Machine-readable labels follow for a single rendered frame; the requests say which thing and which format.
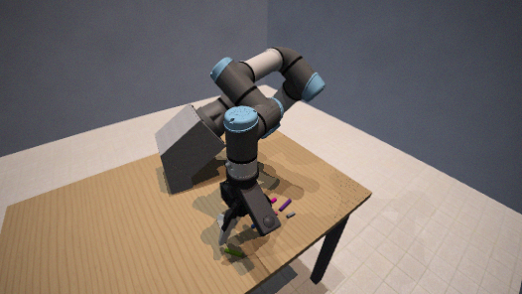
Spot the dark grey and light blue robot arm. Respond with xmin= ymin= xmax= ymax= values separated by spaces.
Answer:
xmin=196 ymin=47 xmax=326 ymax=236

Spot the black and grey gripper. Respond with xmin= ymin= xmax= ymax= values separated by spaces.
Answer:
xmin=217 ymin=165 xmax=259 ymax=246

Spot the purple rod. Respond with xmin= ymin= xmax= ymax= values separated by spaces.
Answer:
xmin=279 ymin=199 xmax=292 ymax=212

